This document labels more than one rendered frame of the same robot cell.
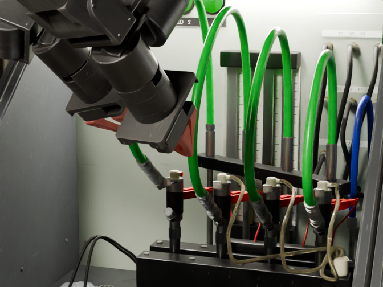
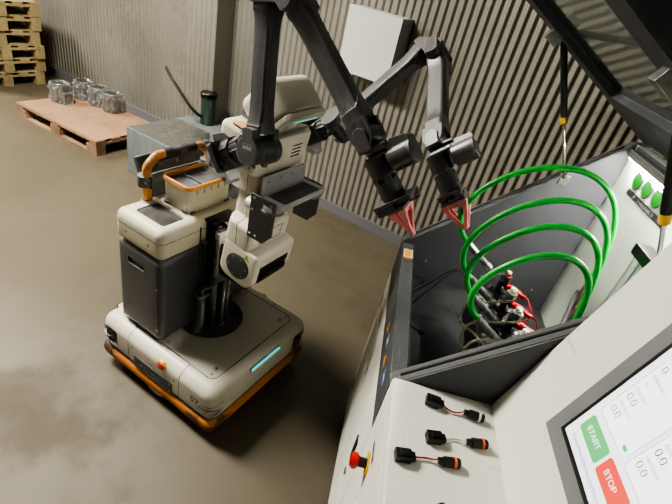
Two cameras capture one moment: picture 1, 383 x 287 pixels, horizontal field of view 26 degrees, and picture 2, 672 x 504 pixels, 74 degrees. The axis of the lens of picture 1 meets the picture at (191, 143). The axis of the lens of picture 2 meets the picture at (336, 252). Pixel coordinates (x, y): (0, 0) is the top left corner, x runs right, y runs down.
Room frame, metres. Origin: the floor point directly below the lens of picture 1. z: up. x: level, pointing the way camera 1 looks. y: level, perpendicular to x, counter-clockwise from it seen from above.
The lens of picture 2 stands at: (0.58, -0.85, 1.69)
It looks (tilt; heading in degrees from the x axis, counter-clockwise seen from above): 32 degrees down; 75
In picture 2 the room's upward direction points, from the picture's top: 14 degrees clockwise
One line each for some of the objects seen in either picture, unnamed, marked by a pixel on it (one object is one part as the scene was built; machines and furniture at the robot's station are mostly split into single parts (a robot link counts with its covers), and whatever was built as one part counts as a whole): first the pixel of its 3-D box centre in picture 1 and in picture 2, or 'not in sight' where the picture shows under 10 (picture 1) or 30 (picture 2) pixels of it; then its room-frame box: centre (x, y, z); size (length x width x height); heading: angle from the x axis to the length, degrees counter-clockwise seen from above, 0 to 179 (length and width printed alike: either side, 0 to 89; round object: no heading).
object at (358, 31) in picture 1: (348, 100); not in sight; (1.48, -0.28, 1.20); 0.13 x 0.03 x 0.31; 72
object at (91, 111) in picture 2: not in sight; (91, 112); (-0.76, 3.39, 0.15); 1.06 x 0.74 x 0.30; 140
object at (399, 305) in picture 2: not in sight; (397, 315); (1.08, 0.10, 0.87); 0.62 x 0.04 x 0.16; 72
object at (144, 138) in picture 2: not in sight; (182, 125); (0.10, 2.82, 0.37); 0.77 x 0.63 x 0.74; 51
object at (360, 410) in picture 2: not in sight; (358, 405); (1.07, 0.11, 0.44); 0.65 x 0.02 x 0.68; 72
